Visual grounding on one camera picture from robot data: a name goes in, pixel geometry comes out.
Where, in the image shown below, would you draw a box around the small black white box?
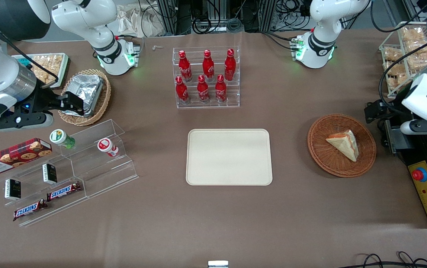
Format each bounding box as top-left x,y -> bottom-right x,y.
42,163 -> 58,185
4,179 -> 22,201

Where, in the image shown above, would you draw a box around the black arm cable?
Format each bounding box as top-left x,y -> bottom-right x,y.
379,47 -> 427,109
0,7 -> 60,90

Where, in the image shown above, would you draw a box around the light wicker basket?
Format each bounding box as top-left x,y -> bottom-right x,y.
58,68 -> 112,127

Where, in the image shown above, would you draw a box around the green cap drink bottle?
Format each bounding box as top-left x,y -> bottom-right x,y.
49,129 -> 76,150

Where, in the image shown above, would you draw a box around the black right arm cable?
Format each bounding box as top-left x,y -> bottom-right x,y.
0,7 -> 60,90

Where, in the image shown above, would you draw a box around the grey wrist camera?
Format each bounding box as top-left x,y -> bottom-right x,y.
400,120 -> 427,135
0,112 -> 54,131

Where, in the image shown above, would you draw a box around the clear acrylic bottle rack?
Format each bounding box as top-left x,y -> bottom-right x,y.
172,46 -> 241,109

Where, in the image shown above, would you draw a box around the white snack tray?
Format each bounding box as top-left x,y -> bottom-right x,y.
12,53 -> 70,89

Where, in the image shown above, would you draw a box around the aluminium frame post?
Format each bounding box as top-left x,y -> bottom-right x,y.
157,0 -> 192,36

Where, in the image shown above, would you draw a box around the Snickers chocolate bar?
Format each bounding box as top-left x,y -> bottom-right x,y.
13,199 -> 48,222
46,181 -> 82,202

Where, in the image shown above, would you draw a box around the red cap drink bottle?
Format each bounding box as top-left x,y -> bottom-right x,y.
97,138 -> 119,158

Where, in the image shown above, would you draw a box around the black floor cable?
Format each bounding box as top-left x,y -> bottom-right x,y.
347,251 -> 427,268

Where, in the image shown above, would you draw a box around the silver foil tray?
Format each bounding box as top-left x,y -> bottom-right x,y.
61,74 -> 105,118

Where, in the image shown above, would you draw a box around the black equipment base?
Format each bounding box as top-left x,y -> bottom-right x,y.
384,118 -> 427,229

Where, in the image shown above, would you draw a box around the black base cables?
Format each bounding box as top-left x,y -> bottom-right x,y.
261,31 -> 300,51

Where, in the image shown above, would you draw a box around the crumpled beige bag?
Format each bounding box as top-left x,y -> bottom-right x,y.
118,4 -> 166,38

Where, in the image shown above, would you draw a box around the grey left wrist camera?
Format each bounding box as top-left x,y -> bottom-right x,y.
400,120 -> 427,135

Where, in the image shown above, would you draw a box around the brown wicker basket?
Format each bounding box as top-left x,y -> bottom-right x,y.
307,114 -> 377,178

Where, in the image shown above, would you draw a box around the black cable bundle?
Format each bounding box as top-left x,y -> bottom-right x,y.
193,0 -> 244,33

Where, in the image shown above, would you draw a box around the triangle sandwich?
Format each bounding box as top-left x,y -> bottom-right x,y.
325,129 -> 359,162

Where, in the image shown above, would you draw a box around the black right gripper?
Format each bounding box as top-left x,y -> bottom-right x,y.
24,89 -> 85,117

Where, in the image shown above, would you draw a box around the clear acrylic tiered shelf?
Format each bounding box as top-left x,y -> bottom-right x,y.
0,119 -> 139,228

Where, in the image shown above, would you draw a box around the white wire rack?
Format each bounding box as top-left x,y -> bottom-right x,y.
379,21 -> 427,99

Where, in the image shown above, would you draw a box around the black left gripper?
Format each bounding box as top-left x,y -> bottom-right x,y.
364,99 -> 410,124

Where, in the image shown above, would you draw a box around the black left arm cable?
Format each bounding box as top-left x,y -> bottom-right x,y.
379,47 -> 427,109

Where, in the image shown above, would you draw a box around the bagged pastry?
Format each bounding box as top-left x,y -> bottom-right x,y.
386,63 -> 410,87
401,26 -> 427,42
31,68 -> 62,87
405,43 -> 427,70
31,55 -> 63,69
383,47 -> 404,62

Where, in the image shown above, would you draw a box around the red tartan cookie box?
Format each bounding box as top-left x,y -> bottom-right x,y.
0,138 -> 53,176

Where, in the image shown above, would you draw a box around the beige plastic tray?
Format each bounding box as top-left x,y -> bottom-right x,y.
186,129 -> 273,186

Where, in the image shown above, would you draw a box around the red cola bottle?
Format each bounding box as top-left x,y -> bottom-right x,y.
202,50 -> 215,83
197,75 -> 211,104
224,48 -> 236,82
178,50 -> 193,83
215,74 -> 228,103
175,76 -> 190,105

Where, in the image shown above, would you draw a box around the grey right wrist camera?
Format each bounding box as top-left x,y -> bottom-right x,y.
0,112 -> 54,131

